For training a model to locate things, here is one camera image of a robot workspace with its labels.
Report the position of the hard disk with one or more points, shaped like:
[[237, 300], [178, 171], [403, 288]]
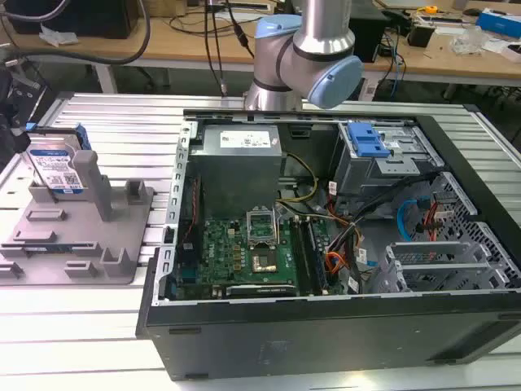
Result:
[[55, 165]]

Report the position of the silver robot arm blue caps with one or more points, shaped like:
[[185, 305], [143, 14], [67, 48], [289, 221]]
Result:
[[309, 49]]

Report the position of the blue disk bay latch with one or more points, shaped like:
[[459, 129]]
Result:
[[368, 140]]

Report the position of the grey metal disk bay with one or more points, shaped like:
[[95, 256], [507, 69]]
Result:
[[390, 167]]

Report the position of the black box on desk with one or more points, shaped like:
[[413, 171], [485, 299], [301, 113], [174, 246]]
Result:
[[81, 18]]

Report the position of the grey parts rack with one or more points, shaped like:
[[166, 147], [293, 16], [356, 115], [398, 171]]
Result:
[[81, 240]]

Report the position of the wooden desk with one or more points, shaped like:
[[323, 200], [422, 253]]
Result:
[[195, 45]]

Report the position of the grey power supply unit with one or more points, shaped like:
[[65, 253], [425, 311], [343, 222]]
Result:
[[236, 175]]

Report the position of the green motherboard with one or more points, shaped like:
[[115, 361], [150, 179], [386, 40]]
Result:
[[220, 252]]

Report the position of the CPU socket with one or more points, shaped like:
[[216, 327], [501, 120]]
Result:
[[264, 261]]

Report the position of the black graphics card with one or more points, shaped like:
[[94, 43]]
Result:
[[260, 291]]

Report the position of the black RAM slot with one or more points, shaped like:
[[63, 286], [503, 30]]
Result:
[[316, 256], [300, 256]]

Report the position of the black computer tower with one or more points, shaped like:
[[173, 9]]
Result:
[[368, 28]]

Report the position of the black open PC case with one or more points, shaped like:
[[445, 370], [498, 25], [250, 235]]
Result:
[[325, 338]]

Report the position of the small black device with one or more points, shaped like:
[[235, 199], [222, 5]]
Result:
[[419, 34]]

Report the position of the blue cardboard box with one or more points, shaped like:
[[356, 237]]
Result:
[[498, 22]]

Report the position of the silver expansion slot bracket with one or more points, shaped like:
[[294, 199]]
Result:
[[427, 247], [443, 267]]

